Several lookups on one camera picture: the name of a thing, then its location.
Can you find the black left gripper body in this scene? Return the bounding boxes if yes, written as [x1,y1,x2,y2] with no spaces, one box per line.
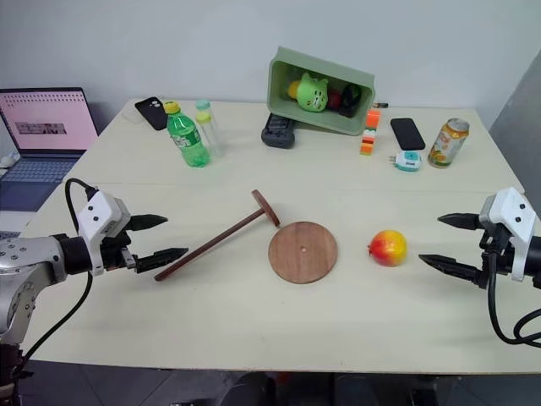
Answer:
[101,216,140,274]

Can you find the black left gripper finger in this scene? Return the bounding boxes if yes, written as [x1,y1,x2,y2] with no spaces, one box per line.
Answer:
[128,213,170,233]
[134,247,190,275]

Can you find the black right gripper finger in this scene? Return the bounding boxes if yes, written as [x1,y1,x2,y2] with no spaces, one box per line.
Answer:
[437,211,481,232]
[418,253,485,287]

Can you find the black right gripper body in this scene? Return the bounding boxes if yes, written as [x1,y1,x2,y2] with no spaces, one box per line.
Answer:
[477,212,516,290]

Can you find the wooden rod with cap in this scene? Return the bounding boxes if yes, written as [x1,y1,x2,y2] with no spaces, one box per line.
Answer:
[154,189,282,283]

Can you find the red yellow toy fruit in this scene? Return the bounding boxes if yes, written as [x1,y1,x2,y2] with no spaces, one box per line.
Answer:
[366,229,409,268]

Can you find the orange juice can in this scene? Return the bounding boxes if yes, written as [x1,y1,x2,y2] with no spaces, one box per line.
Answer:
[427,118,471,170]

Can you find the white teal plug adapter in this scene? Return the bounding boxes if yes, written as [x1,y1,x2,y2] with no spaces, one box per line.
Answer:
[386,150,424,173]

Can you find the green soda bottle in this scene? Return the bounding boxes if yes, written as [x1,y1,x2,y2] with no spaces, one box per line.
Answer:
[163,100,211,168]

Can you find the black smartphone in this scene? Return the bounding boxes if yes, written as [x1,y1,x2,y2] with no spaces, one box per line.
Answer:
[390,118,426,151]

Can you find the clear bottle yellow-green cap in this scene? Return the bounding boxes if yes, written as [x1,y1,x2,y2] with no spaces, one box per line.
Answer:
[194,111,227,160]

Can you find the grey partition panel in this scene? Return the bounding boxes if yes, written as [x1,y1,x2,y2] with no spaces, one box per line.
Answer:
[489,58,541,196]

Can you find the black phone case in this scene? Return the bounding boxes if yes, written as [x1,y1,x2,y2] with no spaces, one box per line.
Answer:
[134,96,171,132]

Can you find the orange white green block stack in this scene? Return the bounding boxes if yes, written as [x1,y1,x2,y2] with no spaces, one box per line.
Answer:
[359,108,383,156]

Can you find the dark blue laptop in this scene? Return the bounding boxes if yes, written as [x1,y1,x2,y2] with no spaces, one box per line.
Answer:
[0,87,101,212]

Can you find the round wooden base disc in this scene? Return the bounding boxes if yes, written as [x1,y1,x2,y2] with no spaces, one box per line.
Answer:
[268,221,340,286]

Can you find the dark grey handheld device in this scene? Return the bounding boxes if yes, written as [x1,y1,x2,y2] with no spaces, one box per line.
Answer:
[260,112,298,150]

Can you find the green plastic bin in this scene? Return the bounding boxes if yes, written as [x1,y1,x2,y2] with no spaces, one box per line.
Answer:
[266,46,377,137]

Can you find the black object in bin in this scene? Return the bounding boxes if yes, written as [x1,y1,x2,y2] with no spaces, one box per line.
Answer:
[337,84,363,119]

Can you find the green cat toy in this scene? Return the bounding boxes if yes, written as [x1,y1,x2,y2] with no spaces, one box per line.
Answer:
[295,72,331,113]

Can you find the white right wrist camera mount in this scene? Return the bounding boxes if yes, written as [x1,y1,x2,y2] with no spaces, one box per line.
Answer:
[481,187,537,283]

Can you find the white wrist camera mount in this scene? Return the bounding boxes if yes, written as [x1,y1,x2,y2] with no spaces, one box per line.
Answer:
[76,189,131,277]
[481,187,537,283]

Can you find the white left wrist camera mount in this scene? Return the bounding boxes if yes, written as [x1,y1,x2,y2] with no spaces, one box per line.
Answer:
[76,189,131,277]

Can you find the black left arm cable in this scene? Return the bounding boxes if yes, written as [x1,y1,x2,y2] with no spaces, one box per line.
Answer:
[19,178,99,364]

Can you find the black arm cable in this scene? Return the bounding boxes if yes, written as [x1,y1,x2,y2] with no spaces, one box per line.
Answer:
[19,178,99,364]
[485,251,541,346]

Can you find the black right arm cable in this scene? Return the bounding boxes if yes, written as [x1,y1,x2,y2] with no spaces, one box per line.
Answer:
[485,251,541,346]

